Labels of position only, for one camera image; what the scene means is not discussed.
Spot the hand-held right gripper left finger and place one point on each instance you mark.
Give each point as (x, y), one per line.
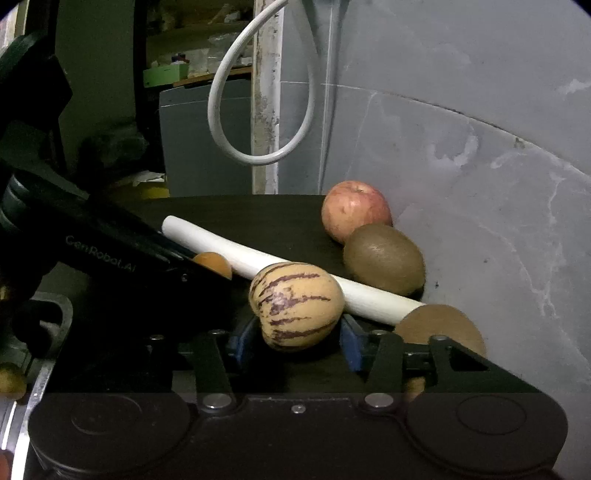
(238, 344)

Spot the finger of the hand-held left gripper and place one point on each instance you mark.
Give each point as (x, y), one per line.
(157, 249)

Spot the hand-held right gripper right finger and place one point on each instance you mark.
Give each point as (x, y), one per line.
(353, 344)

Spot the small orange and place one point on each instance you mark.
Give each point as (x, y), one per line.
(214, 265)

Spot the striped pepino melon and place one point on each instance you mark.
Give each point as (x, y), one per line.
(295, 309)

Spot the brown kiwi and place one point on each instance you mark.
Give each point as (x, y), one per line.
(383, 263)
(438, 325)

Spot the white paper sheet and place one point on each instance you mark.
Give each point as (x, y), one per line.
(143, 177)

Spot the long white yam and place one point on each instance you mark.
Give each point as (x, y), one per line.
(231, 249)

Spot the dark green bag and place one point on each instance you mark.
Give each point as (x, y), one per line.
(111, 147)

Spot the grey cabinet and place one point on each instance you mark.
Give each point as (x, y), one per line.
(203, 138)

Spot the red apple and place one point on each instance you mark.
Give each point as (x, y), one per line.
(351, 207)

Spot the green box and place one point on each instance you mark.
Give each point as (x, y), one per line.
(166, 74)

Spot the wooden board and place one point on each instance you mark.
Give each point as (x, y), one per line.
(207, 79)

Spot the clear plastic bags on shelf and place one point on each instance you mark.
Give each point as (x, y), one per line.
(203, 57)

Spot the wooden storage shelf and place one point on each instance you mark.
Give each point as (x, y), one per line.
(198, 32)

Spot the wooden door frame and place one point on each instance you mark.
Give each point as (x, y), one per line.
(265, 115)

